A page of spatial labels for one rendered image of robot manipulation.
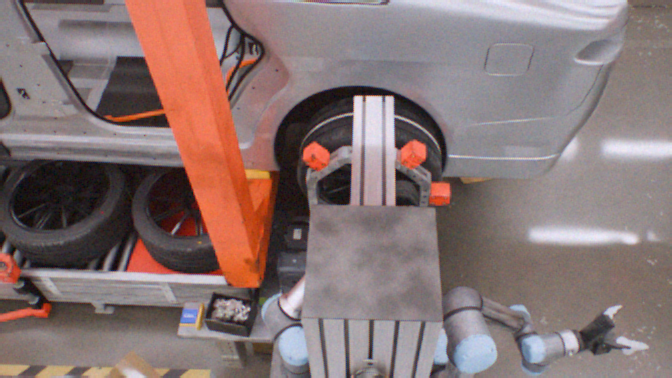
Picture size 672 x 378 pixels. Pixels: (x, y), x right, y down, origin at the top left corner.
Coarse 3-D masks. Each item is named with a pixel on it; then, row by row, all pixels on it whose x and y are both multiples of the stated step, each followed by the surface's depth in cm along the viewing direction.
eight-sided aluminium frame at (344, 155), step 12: (336, 156) 252; (348, 156) 248; (396, 156) 247; (324, 168) 255; (336, 168) 254; (396, 168) 251; (408, 168) 251; (420, 168) 257; (312, 180) 261; (420, 180) 257; (312, 192) 269; (420, 192) 270; (312, 204) 276; (324, 204) 282; (420, 204) 270
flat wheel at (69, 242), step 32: (32, 160) 334; (64, 160) 334; (0, 192) 321; (32, 192) 334; (64, 192) 329; (128, 192) 327; (0, 224) 308; (64, 224) 309; (96, 224) 307; (128, 224) 329; (32, 256) 312; (64, 256) 309; (96, 256) 319
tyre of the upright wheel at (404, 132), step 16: (320, 112) 268; (336, 112) 260; (352, 112) 256; (400, 112) 258; (416, 112) 263; (304, 128) 278; (320, 128) 262; (336, 128) 255; (352, 128) 250; (400, 128) 253; (416, 128) 258; (432, 128) 269; (304, 144) 268; (320, 144) 256; (336, 144) 254; (352, 144) 254; (400, 144) 252; (432, 144) 262; (432, 160) 259; (304, 176) 273; (432, 176) 267; (304, 192) 283
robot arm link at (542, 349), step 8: (536, 336) 185; (544, 336) 185; (552, 336) 185; (560, 336) 184; (528, 344) 184; (536, 344) 183; (544, 344) 183; (552, 344) 183; (560, 344) 183; (528, 352) 184; (536, 352) 182; (544, 352) 182; (552, 352) 183; (560, 352) 183; (528, 360) 185; (536, 360) 183; (544, 360) 184
